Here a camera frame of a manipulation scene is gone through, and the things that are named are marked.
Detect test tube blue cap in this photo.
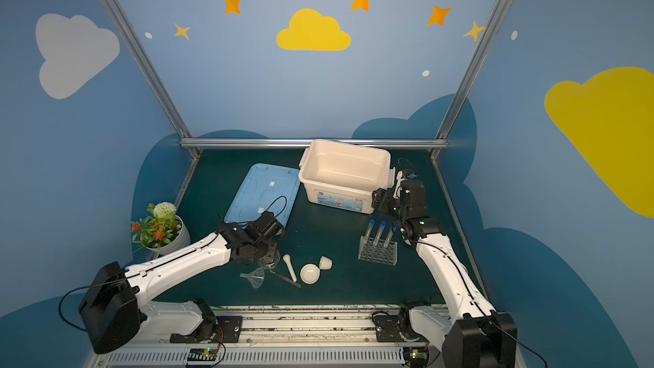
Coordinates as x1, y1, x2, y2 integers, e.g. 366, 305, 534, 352
383, 223, 398, 249
373, 221, 387, 247
360, 219, 375, 245

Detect clear glass petri dish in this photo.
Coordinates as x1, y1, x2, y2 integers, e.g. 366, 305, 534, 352
258, 251, 281, 270

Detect white ceramic pestle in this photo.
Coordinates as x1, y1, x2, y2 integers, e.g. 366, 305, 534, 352
282, 254, 297, 283

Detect clear test tube rack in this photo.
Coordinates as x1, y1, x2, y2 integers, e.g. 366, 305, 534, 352
358, 236, 398, 266

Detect white ceramic mortar bowl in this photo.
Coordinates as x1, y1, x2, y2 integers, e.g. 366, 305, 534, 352
300, 263, 321, 285

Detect small white crucible cup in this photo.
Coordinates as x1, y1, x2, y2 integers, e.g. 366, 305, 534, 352
318, 257, 333, 270

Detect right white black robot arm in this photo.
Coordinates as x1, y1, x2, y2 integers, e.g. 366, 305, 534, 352
372, 172, 517, 367

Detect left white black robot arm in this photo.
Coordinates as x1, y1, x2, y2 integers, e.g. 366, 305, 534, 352
78, 211, 285, 354

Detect clear plastic funnel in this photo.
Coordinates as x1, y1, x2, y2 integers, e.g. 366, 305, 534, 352
239, 267, 266, 289

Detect glass stirring rod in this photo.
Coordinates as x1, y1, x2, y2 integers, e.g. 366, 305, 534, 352
270, 270, 301, 288

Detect light blue bin lid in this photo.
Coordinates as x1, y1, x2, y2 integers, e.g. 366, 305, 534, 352
224, 163, 301, 227

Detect white plastic storage bin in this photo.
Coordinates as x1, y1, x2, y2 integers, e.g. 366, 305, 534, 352
298, 139, 396, 214

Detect potted flower plant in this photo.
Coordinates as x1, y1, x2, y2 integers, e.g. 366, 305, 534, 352
131, 202, 191, 257

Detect left controller circuit board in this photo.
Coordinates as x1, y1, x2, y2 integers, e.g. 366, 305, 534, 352
185, 348, 219, 367

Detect controller circuit board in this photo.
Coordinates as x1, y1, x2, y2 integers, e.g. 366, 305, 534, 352
185, 348, 219, 367
403, 348, 430, 368

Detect right controller circuit board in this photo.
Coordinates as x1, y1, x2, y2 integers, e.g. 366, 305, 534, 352
403, 348, 430, 368

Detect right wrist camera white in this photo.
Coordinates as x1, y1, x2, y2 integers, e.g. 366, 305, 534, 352
393, 169, 417, 199

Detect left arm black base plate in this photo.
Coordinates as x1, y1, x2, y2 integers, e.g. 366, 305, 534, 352
170, 316, 243, 344

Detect aluminium rail base frame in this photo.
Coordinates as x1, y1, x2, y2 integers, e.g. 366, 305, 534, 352
85, 302, 444, 367

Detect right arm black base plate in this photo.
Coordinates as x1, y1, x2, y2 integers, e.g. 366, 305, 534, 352
371, 311, 421, 342

